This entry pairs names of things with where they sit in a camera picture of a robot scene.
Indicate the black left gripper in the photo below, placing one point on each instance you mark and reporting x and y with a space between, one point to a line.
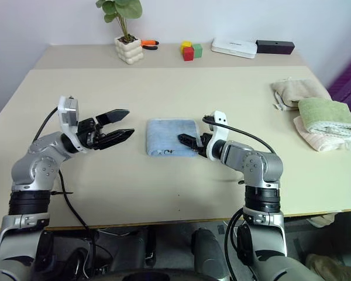
87 133

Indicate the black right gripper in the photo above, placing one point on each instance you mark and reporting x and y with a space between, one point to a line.
204 145

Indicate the light blue towel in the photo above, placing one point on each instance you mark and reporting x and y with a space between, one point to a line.
166 134

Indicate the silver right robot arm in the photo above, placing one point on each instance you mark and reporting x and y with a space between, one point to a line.
257 164

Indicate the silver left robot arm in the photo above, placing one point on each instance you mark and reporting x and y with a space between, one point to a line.
41 164

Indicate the folded beige towel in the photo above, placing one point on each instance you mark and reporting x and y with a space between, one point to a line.
298 89

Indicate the folded pale pink towel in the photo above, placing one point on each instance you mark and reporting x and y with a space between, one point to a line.
319 140

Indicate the folded green towel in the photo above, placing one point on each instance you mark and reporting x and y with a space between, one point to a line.
324 114

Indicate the cream bubble plant pot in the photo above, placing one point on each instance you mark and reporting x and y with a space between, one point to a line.
129 51

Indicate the red cube block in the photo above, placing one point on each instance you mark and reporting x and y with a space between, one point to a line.
188 54

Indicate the orange and black pliers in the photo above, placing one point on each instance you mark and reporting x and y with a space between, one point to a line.
149 44

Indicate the green cube block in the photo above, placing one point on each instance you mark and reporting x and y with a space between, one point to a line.
198 50

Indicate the yellow cube block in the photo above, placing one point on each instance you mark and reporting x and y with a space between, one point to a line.
186 44

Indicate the flat white box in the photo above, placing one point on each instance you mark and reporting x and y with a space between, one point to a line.
234 47

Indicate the dark rounded shape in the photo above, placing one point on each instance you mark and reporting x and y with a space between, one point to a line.
136 251
207 254

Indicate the green leafy plant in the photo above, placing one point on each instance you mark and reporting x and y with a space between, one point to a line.
123 8

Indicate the long black box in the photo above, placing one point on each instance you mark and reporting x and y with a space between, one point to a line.
275 47

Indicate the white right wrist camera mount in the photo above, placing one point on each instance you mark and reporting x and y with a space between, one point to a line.
219 131

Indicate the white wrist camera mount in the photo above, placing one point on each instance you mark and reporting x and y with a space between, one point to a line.
68 114
219 131

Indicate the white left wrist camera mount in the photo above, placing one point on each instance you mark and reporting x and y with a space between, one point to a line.
68 114

